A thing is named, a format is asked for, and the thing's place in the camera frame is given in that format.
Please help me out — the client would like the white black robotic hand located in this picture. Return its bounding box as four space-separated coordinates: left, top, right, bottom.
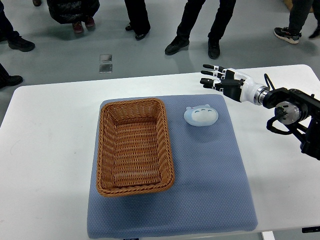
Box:
200 64 270 106

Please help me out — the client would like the blue plush toy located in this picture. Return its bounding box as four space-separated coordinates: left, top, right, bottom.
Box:
184 104 219 127

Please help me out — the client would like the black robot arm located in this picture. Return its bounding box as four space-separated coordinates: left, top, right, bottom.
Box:
259 74 320 160

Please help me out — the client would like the brown wicker basket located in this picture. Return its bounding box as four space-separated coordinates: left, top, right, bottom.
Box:
96 98 175 197

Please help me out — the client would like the person in black trousers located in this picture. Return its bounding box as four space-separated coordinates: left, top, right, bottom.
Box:
164 0 237 60

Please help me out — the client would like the cardboard box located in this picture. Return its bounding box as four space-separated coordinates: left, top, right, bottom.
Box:
283 0 315 13

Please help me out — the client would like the person with dark sneakers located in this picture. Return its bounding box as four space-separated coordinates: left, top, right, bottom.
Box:
273 0 320 44

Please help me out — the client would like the blue quilted mat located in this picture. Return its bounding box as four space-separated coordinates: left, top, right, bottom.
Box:
87 94 258 239

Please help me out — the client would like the person in centre back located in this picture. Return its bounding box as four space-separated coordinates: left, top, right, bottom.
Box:
124 0 151 41

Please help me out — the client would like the lower metal floor plate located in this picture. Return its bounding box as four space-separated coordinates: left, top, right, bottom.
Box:
99 63 113 74

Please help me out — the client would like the metal floor plate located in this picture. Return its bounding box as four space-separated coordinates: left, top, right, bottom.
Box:
99 53 113 63
99 63 113 74

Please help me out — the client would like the upper metal floor plate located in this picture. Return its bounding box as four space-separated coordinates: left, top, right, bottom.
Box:
99 53 113 63

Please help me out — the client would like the white table leg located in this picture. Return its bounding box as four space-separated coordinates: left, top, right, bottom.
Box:
261 231 275 240

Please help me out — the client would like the black table control panel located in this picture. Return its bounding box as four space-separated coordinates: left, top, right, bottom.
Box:
301 226 320 234

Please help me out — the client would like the person with maroon shoes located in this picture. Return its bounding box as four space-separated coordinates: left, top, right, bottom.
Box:
47 0 100 34

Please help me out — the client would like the person at far left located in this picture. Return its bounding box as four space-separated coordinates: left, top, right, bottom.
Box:
0 1 36 52

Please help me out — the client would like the person at left edge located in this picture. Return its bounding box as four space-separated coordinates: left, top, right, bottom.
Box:
0 64 23 89

